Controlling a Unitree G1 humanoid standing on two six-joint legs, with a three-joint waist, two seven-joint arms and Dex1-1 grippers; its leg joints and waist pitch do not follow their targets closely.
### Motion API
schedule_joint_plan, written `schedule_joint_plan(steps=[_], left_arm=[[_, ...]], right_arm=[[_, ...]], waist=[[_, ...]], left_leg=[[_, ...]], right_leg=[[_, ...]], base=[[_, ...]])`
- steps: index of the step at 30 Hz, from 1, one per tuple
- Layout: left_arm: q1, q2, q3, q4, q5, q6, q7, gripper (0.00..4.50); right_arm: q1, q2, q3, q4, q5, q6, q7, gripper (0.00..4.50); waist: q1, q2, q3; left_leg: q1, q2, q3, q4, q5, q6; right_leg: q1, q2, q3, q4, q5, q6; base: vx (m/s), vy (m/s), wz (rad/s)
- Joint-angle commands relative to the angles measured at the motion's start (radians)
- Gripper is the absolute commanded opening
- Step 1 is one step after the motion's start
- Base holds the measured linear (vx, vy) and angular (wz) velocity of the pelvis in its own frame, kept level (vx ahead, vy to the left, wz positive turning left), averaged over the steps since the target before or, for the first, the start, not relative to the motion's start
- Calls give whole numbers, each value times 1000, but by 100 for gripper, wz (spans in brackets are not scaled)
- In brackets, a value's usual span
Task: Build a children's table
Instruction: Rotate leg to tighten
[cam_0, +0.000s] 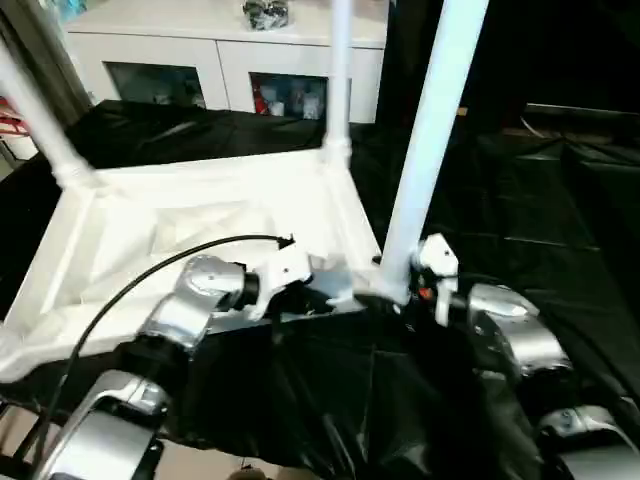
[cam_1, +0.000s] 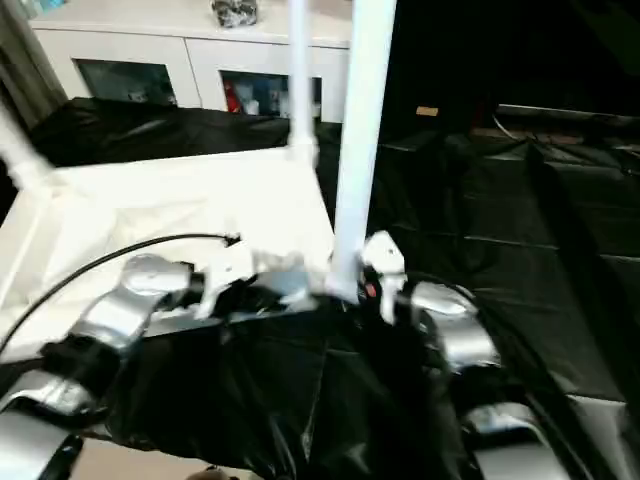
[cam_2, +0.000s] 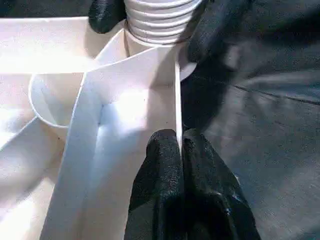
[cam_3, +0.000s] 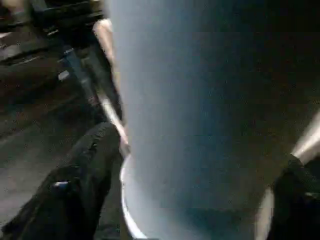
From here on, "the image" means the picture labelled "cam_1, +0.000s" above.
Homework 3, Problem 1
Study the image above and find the white plastic table top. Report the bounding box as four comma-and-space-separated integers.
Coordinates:
0, 147, 337, 362

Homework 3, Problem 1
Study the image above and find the white plastic table leg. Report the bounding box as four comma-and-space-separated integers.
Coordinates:
285, 0, 320, 162
327, 0, 399, 302
0, 99, 57, 192

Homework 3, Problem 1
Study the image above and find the black glossy mat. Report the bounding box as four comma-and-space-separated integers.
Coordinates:
0, 94, 640, 480

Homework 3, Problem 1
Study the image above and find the white glass-door cabinet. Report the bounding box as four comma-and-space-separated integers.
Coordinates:
29, 0, 352, 125

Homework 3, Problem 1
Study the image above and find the grey curtain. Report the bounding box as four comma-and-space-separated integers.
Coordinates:
0, 0, 70, 132

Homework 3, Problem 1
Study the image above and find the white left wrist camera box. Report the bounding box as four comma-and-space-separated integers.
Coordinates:
197, 242, 262, 320

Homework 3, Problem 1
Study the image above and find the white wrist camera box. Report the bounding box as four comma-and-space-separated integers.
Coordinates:
359, 230, 406, 325
197, 242, 262, 320

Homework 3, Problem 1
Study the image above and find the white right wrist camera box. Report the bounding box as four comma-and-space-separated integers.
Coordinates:
359, 230, 406, 325

